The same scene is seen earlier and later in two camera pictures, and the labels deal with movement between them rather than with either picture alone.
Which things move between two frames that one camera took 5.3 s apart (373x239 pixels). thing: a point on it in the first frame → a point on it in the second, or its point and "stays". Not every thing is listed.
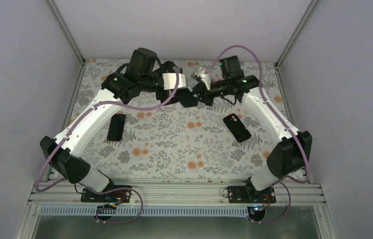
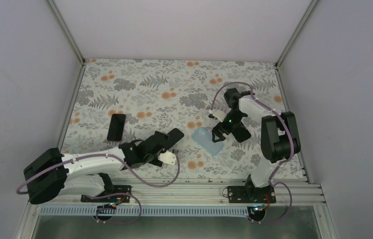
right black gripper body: (209, 98) → (236, 116)
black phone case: (237, 127) stays
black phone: (116, 127) stays
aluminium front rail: (176, 193) stays
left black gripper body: (147, 82) → (151, 158)
